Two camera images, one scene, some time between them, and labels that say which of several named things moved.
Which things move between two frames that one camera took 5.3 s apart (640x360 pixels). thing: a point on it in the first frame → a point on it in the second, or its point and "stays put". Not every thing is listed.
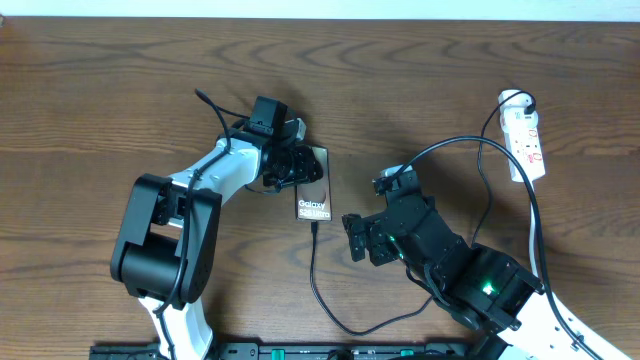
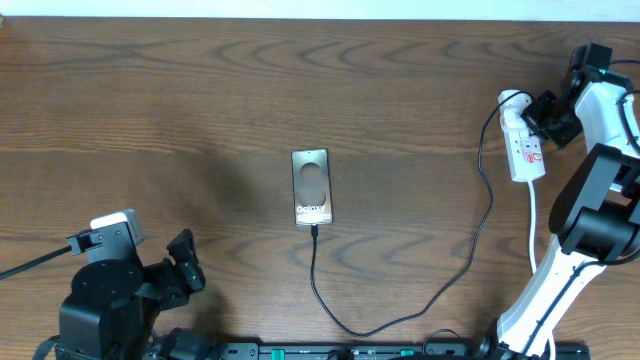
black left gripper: x=307 y=166 → x=172 y=272
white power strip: x=522 y=136 stays put
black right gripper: x=356 y=227 → x=531 y=113
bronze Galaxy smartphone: x=313 y=199 stays put
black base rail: x=302 y=351 stays put
